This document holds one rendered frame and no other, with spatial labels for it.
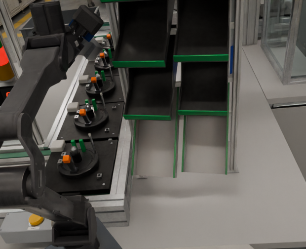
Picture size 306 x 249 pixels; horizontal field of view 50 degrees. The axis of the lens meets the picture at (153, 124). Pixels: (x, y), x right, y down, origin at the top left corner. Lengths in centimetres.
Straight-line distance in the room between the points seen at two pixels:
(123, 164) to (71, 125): 33
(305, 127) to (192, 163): 86
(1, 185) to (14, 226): 60
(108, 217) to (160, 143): 28
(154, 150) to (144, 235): 26
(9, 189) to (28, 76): 20
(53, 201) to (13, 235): 50
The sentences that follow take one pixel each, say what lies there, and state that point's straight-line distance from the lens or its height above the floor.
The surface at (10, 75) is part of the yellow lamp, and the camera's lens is 114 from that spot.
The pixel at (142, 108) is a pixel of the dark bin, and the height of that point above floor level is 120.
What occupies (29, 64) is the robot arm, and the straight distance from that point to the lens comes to 61.
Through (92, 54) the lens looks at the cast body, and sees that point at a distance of 86.
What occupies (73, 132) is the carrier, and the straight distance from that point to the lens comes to 131.
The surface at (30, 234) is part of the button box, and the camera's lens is 105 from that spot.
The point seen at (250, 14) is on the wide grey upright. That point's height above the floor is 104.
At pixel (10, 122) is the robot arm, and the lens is 49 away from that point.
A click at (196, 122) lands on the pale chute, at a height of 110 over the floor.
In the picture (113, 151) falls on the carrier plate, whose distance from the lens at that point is 116.
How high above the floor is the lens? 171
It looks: 36 degrees down
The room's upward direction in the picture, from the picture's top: 8 degrees counter-clockwise
